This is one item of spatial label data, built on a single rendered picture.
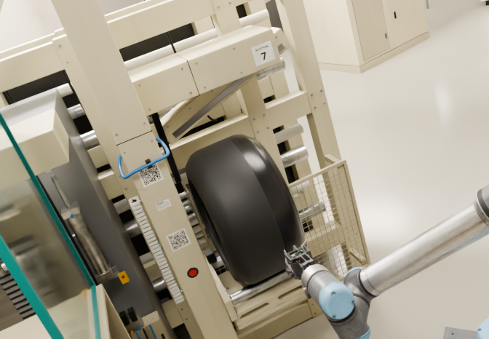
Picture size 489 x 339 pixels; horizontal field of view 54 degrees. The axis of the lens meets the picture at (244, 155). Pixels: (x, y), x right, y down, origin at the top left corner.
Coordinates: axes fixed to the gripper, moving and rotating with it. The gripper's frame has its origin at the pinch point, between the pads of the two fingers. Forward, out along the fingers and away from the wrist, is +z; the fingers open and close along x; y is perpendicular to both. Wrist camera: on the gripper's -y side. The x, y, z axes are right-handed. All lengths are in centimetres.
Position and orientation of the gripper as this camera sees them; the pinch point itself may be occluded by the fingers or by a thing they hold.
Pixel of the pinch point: (289, 257)
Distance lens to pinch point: 168.9
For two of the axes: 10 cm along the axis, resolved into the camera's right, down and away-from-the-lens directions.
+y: -3.3, -9.0, -2.9
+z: -3.0, -1.9, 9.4
